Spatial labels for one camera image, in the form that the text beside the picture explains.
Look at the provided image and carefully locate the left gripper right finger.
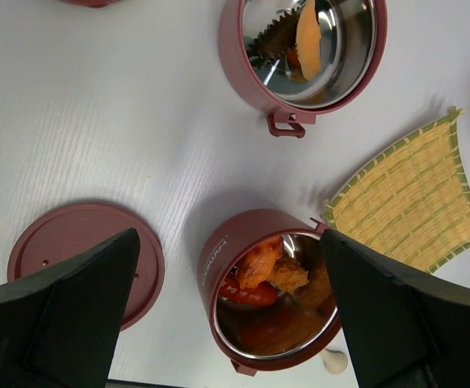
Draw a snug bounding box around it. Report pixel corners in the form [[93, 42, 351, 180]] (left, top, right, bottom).
[[320, 230, 470, 387]]

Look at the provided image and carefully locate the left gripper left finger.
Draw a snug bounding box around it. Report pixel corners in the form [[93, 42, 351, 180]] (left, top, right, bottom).
[[0, 228, 140, 387]]

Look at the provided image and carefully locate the fried chicken piece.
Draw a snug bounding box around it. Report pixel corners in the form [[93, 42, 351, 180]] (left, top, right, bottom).
[[267, 256, 308, 294]]

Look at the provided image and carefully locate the red sausage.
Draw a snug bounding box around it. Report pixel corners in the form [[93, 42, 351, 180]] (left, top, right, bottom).
[[219, 273, 278, 307]]

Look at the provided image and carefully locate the orange shrimp piece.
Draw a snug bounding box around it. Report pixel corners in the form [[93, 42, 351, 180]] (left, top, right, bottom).
[[235, 235, 283, 289]]

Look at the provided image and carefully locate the salmon slice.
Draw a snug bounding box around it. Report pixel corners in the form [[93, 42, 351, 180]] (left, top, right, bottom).
[[296, 0, 322, 81]]

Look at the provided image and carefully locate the dark chocolate pastry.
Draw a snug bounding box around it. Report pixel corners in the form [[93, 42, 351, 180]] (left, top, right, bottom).
[[246, 10, 300, 70]]

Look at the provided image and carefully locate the red lid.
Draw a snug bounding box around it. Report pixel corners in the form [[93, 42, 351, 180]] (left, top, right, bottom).
[[7, 201, 165, 330], [61, 0, 121, 9]]

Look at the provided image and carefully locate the beige spoon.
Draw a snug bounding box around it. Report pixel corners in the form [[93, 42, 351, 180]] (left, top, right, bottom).
[[320, 348, 349, 375]]

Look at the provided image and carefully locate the bamboo woven tray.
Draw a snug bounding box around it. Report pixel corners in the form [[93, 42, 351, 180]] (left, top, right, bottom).
[[322, 107, 470, 273]]

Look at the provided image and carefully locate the front red steel bowl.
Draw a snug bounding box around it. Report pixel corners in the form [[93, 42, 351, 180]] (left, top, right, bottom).
[[197, 209, 342, 376]]

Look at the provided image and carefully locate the red steel bowl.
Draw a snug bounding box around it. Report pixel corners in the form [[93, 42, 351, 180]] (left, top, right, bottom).
[[218, 1, 388, 138], [197, 209, 342, 376]]

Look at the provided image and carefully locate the back left red steel bowl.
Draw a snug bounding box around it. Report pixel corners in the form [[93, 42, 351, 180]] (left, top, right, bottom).
[[218, 1, 388, 138]]

